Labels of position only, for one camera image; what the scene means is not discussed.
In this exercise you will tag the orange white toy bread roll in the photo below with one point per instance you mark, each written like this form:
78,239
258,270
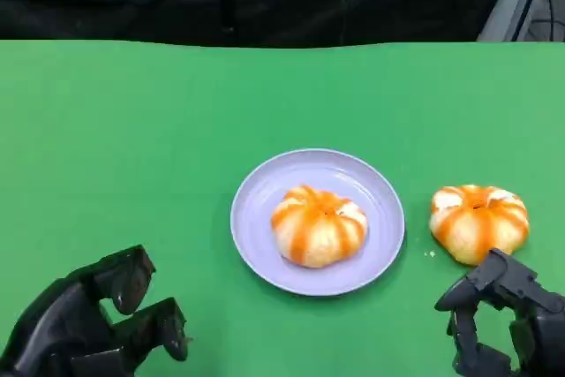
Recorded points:
479,222
320,229

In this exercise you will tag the green table cloth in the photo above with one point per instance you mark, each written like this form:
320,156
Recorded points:
132,121

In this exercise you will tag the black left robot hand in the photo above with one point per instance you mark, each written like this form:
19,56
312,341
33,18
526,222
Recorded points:
57,328

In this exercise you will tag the small bread crumb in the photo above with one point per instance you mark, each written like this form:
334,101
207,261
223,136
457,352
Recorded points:
430,254

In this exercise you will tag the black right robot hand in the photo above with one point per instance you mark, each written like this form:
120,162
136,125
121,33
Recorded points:
516,282

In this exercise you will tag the lilac plate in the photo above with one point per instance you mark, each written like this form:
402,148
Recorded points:
256,218

